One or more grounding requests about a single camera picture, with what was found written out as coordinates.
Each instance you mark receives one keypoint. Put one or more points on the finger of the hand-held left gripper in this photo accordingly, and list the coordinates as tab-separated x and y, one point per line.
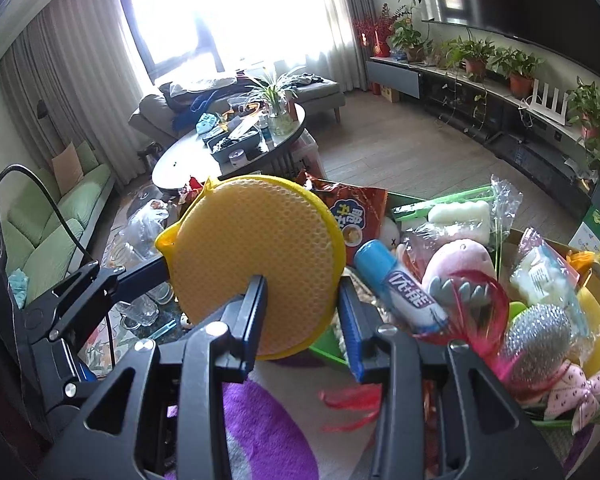
105	285
67	375

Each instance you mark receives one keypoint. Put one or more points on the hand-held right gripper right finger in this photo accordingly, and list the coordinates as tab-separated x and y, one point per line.
351	332

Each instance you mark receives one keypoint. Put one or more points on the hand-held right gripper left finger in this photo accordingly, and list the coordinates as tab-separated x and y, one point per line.
255	315

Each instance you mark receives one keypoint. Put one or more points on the yellow mesh scrubber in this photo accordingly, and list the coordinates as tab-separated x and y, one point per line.
255	240

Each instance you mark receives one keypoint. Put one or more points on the floral floor rug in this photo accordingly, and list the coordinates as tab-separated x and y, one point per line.
100	355

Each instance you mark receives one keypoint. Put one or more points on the clear glass mug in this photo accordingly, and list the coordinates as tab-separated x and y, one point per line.
142	312

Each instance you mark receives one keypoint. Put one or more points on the blue cap white tube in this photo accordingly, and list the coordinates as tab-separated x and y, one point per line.
400	285

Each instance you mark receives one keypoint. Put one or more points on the green sofa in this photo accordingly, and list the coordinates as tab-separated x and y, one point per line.
65	210

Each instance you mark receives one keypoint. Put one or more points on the small white plush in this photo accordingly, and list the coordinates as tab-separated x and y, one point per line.
391	232

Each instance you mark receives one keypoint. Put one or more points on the red snack bag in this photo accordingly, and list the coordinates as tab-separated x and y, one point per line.
352	215

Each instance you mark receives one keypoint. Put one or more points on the brown cushion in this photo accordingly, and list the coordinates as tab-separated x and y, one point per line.
66	165

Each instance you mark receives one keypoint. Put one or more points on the pink plush toy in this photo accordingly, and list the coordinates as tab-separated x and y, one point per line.
460	265

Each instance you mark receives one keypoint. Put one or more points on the red gift bag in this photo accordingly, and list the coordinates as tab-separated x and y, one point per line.
191	189

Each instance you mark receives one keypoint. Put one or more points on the white wavy sponge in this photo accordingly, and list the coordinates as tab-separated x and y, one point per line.
460	222

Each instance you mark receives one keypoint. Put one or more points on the round dark coffee table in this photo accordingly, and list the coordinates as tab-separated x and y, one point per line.
195	157

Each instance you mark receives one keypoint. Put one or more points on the white storage crate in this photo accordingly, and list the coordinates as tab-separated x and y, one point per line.
300	155

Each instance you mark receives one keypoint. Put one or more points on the dark storage tray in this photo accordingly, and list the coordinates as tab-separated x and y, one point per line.
235	142

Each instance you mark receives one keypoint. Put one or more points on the silver scouring ball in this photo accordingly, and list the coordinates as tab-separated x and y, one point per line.
542	347

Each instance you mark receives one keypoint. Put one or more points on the white cotton packet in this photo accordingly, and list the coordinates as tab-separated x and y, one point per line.
545	275

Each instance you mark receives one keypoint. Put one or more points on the spider plant in glass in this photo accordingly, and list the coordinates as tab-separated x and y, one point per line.
275	100

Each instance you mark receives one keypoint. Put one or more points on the beige curtain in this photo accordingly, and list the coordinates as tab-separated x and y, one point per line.
70	70

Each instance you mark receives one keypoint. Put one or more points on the grey sofa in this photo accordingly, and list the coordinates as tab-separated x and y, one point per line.
320	90

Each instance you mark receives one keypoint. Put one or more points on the pink polka-dot bow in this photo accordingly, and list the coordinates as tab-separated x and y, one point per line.
577	392

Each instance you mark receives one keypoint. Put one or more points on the yellow floor box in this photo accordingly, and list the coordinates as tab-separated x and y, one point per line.
390	93

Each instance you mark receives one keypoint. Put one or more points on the dark television cabinet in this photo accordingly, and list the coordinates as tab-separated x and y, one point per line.
480	110

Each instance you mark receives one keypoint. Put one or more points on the green white carton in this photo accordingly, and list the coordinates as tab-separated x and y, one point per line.
590	232

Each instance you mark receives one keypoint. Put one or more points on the dark framed window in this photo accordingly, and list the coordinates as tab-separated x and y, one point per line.
180	20

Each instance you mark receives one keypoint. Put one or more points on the potted green plant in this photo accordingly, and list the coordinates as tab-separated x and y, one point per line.
475	60
520	75
592	107
410	40

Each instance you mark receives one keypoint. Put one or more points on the red flower bouquet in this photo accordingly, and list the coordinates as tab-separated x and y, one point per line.
375	32

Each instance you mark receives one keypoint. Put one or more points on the white wooden rack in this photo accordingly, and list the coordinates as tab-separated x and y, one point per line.
547	102

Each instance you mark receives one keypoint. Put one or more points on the white sheer curtain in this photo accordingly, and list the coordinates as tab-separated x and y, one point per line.
337	20

